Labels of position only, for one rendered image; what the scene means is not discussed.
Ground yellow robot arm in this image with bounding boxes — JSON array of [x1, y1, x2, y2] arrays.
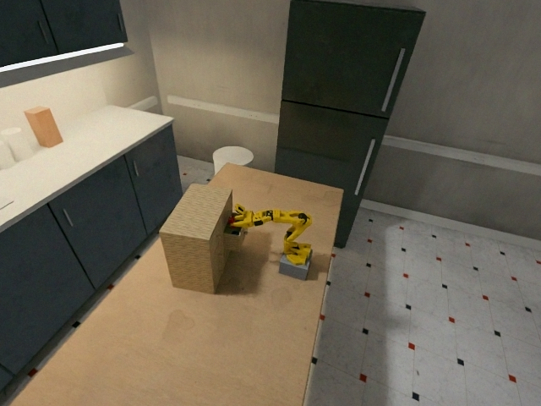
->
[[252, 209, 312, 265]]

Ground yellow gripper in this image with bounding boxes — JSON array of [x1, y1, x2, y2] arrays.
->
[[231, 203, 254, 228]]

